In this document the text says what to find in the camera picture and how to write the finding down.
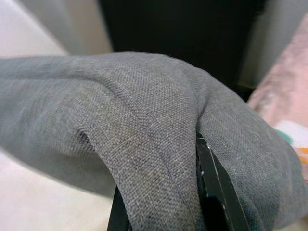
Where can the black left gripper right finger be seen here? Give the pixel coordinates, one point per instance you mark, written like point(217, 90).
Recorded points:
point(216, 192)

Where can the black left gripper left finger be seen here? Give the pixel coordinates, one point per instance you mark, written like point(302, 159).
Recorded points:
point(119, 214)

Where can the grey woven pillow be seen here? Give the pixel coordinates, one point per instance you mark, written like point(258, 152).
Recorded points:
point(134, 108)

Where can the pink pillow with orange spots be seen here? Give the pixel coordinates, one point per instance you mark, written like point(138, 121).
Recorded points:
point(286, 91)

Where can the black cabinet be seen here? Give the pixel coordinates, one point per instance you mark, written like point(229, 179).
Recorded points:
point(178, 29)

